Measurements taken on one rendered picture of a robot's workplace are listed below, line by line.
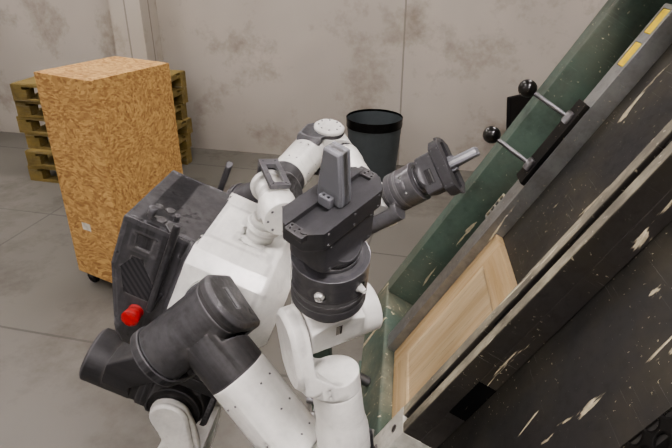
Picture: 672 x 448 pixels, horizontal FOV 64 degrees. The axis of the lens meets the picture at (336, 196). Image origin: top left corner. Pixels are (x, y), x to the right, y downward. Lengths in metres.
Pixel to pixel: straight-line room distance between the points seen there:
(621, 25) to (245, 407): 1.11
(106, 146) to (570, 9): 3.48
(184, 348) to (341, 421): 0.24
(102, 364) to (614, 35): 1.31
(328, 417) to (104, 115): 2.33
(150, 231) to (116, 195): 2.07
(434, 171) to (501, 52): 3.64
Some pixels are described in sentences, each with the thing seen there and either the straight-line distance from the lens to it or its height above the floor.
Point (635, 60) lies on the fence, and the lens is 1.18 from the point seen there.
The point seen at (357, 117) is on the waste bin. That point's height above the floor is 0.52.
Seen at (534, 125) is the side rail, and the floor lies 1.42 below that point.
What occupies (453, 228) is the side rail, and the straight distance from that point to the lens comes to 1.50.
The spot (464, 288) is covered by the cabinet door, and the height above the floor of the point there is 1.13.
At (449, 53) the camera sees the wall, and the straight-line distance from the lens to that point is 4.72.
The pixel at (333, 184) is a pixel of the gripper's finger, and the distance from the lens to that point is 0.52.
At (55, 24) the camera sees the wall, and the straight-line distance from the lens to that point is 6.09.
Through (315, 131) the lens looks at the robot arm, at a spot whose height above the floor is 1.40.
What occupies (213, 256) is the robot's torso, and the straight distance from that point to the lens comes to 0.90.
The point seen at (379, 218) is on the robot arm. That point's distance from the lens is 1.17.
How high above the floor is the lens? 1.81
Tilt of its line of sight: 25 degrees down
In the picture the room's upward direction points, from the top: straight up
